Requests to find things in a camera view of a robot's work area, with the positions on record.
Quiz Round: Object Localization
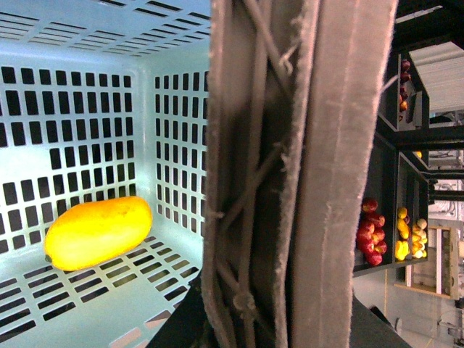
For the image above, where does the brown basket handle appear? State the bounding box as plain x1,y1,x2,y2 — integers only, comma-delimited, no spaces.
202,1,398,347

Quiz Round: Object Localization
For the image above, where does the light blue plastic basket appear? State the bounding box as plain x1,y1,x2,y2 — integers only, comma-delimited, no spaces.
1,1,211,347

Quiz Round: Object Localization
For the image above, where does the yellow mango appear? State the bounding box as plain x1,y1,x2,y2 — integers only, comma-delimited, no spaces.
43,196,153,271

